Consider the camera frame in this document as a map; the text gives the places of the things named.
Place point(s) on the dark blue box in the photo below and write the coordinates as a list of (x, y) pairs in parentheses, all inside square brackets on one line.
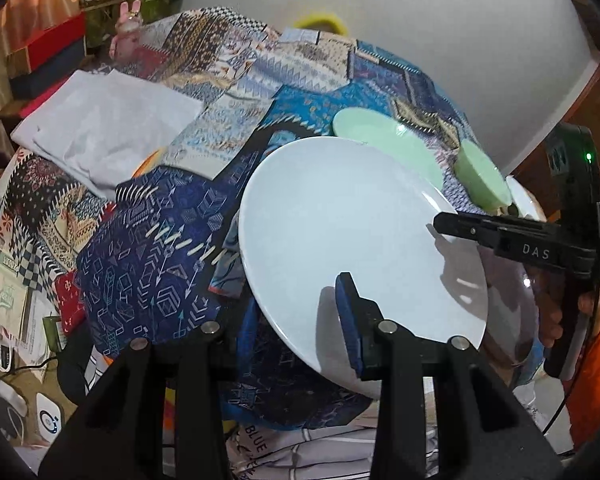
[(45, 77)]

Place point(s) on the white bowl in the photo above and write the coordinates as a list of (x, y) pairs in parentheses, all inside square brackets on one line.
[(525, 200)]

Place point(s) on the orange rimmed object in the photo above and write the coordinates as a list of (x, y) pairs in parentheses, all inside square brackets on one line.
[(147, 162)]

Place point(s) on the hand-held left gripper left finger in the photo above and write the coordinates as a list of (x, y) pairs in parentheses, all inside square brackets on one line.
[(200, 360)]

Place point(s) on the white printed cloth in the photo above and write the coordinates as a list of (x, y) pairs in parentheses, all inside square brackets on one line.
[(305, 450)]

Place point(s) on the pink rabbit toy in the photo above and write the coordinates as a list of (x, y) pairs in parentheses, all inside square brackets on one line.
[(127, 30)]

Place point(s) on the white round device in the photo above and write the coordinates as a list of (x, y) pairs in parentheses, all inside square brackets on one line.
[(48, 415)]

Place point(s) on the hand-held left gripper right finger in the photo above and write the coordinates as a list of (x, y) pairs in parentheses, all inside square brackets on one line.
[(347, 320)]

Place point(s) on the patchwork printed blanket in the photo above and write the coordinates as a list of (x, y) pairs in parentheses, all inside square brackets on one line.
[(155, 260)]

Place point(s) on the clear glass bowl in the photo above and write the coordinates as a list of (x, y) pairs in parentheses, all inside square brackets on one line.
[(510, 320)]

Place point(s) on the orange curtain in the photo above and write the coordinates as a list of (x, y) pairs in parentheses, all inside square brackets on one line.
[(35, 0)]

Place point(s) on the white plate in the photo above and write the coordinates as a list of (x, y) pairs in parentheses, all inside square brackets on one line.
[(340, 220)]

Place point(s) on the pale green plate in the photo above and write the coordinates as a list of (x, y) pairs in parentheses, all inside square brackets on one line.
[(375, 132)]

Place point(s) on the yellow round object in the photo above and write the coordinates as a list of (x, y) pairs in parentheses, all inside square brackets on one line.
[(320, 20)]

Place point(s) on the red box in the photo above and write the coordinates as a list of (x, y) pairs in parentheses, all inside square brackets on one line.
[(45, 45)]

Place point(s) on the white folded cloth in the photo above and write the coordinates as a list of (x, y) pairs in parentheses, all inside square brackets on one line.
[(105, 125)]

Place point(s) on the pale green bowl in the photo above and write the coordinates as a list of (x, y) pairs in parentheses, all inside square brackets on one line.
[(480, 175)]

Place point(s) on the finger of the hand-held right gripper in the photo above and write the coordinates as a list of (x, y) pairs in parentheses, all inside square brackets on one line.
[(460, 222)]

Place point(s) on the person's right hand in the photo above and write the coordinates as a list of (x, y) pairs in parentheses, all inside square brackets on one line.
[(547, 310)]

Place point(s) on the green box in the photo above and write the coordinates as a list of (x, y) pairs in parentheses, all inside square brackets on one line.
[(105, 15)]

